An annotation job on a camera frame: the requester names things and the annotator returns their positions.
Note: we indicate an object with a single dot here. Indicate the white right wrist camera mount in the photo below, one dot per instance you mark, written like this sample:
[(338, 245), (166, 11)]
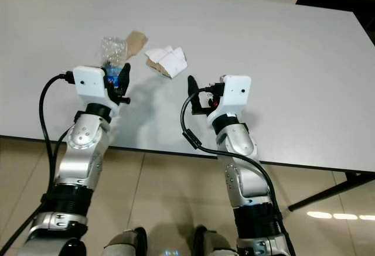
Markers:
[(236, 91)]

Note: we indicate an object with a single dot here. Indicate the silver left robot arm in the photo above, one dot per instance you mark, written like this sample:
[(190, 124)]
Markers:
[(85, 162)]

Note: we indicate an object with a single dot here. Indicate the clear plastic water bottle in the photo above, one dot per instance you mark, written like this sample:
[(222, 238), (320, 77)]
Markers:
[(113, 48)]

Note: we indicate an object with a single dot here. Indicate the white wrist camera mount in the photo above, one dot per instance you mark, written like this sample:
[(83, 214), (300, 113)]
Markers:
[(88, 80), (236, 91)]

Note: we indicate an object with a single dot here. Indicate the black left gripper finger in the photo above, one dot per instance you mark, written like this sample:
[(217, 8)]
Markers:
[(123, 76)]

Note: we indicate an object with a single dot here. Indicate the robot left leg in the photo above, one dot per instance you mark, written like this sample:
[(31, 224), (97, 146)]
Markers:
[(126, 243)]

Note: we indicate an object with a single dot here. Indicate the brown paper scrap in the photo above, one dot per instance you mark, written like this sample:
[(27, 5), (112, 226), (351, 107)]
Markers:
[(138, 40)]

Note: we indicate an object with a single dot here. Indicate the grey folding table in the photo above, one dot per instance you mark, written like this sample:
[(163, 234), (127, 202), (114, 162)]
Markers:
[(281, 45)]

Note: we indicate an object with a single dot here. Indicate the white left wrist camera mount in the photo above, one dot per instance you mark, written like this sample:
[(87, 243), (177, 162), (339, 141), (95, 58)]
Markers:
[(88, 80)]

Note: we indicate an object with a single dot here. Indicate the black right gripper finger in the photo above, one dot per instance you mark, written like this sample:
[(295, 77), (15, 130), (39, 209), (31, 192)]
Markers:
[(194, 88)]

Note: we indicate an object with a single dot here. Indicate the white crumpled paper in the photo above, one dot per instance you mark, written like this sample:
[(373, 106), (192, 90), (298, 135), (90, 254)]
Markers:
[(170, 61)]

